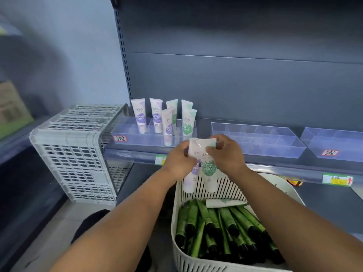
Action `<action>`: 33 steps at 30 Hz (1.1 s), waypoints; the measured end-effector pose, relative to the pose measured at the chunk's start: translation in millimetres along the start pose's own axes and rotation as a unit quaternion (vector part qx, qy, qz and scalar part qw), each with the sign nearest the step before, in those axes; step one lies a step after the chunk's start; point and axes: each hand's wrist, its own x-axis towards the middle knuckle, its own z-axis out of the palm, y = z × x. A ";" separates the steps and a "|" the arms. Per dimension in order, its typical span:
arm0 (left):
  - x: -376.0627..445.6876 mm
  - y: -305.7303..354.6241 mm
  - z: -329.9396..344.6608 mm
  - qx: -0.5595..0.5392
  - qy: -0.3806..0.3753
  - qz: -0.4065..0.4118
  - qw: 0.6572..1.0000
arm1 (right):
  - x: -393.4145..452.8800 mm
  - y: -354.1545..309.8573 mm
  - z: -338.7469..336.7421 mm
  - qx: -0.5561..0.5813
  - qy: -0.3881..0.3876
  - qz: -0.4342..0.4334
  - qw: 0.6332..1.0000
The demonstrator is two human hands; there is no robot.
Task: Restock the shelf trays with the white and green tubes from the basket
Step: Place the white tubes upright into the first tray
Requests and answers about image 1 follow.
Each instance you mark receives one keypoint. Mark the person's right hand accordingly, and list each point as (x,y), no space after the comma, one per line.
(229,158)

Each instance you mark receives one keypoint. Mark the person's left hand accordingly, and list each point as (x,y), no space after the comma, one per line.
(175,162)

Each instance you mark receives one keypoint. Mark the person's left thumb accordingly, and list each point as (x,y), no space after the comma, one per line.
(183,146)

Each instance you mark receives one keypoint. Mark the person's right thumb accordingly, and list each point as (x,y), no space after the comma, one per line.
(211,151)

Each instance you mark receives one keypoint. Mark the white tube green label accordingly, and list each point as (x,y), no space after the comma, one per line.
(209,172)
(188,123)
(186,104)
(224,203)
(173,106)

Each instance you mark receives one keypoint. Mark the white tube purple label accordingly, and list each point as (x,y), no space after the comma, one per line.
(140,116)
(189,182)
(168,127)
(156,113)

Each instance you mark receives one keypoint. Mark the person's right forearm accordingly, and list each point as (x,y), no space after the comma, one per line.
(286,220)

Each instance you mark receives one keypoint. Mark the person's left forearm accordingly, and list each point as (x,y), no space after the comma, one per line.
(122,220)

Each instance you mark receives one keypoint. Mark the yellow green shelf price tag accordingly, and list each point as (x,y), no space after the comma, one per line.
(160,160)
(337,179)

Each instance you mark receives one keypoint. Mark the clear acrylic divider tray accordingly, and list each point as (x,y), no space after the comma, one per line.
(255,141)
(133,138)
(337,140)

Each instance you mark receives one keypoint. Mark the clear shelf edge strip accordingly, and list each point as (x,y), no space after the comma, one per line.
(133,156)

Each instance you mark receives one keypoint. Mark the red white tray label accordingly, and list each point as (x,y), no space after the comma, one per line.
(330,153)
(120,139)

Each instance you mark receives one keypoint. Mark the dark grey shelf unit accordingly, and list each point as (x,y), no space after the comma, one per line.
(241,82)

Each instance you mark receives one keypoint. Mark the pile of green tubes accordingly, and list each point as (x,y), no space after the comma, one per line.
(224,232)

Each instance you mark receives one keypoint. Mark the red yellow packet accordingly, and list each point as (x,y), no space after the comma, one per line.
(295,183)

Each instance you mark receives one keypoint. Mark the white slotted plastic basket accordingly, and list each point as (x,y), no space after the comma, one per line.
(181,252)

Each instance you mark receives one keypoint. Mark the white plastic lattice crate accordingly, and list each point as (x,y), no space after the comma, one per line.
(71,155)

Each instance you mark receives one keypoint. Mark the person's black trouser leg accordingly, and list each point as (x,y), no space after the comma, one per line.
(89,223)

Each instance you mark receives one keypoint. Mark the dark side shelf rack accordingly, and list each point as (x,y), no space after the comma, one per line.
(22,181)

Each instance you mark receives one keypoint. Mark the brown green cardboard box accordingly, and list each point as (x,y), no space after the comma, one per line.
(12,113)

